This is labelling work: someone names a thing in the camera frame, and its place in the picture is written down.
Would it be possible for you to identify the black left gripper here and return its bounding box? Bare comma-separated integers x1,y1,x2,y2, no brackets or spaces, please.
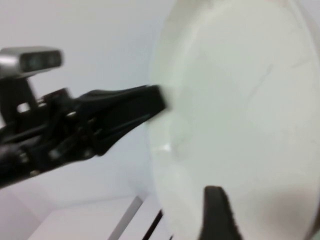
14,88,151,176

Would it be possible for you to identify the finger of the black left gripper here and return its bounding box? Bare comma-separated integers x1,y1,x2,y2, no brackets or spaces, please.
74,84,172,119

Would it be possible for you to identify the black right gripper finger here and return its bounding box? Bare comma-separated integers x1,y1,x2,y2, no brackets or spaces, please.
199,185,243,240

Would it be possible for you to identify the white plate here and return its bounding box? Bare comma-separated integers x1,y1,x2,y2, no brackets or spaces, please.
147,0,320,240

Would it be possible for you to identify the black wire dish rack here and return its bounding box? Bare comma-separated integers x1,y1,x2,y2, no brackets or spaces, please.
143,209,176,240

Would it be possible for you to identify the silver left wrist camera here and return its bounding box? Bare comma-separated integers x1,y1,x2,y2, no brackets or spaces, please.
0,46,64,76

